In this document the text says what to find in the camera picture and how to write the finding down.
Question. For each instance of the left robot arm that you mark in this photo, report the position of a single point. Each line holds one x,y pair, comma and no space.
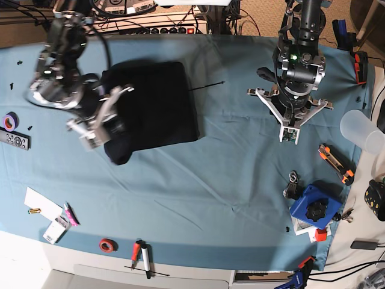
299,68

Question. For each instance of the brass cylinder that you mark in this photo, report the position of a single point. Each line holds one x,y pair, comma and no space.
34,211

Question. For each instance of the blue black clamp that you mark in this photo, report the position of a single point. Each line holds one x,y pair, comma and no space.
340,33

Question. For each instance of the metal carabiner keys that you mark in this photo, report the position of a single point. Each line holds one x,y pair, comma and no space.
290,192

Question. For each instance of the red tape roll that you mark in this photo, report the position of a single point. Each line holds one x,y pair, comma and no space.
107,245

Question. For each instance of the purple tape roll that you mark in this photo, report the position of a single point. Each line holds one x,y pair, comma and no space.
10,121

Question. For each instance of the long black zip tie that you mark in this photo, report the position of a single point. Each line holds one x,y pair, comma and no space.
207,86

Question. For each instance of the black power strip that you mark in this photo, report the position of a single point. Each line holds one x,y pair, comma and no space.
160,30

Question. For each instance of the white black marker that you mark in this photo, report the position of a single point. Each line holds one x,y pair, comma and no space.
146,260

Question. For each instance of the blue box with knob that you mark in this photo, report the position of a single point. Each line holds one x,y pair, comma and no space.
315,207

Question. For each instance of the translucent plastic cup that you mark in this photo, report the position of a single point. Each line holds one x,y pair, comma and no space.
357,128

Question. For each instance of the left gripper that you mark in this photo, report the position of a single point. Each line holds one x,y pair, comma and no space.
290,118

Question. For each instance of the orange black utility knife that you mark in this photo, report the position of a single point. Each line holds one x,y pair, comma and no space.
344,172

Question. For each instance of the orange black clamp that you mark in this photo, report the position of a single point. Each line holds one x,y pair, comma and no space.
361,67

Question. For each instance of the black yellow dotted mug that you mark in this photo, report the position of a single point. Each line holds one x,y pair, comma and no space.
374,198

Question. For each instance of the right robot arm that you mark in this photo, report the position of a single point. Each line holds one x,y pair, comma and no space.
59,84

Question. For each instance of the red handled screwdriver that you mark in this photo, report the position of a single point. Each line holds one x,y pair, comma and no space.
135,253

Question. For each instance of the white paper sheet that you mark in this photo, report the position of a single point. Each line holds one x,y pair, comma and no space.
48,208

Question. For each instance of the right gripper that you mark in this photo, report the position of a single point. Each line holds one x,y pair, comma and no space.
104,125

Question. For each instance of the black power adapter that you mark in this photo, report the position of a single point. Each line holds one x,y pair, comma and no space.
361,244

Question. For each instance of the blue orange clamp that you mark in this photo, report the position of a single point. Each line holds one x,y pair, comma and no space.
300,276

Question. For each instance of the light blue table cloth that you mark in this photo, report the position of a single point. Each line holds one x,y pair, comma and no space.
217,202

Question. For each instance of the red cube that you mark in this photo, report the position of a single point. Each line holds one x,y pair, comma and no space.
321,235

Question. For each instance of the black graphic t-shirt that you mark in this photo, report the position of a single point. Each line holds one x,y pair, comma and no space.
160,111

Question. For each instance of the pink tube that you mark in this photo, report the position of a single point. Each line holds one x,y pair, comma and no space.
71,215

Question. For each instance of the white card packet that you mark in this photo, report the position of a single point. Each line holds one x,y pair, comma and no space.
56,229

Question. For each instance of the white paper under box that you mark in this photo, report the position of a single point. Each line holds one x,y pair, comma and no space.
301,227

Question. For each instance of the black remote control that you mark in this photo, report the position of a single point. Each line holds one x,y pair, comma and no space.
15,139

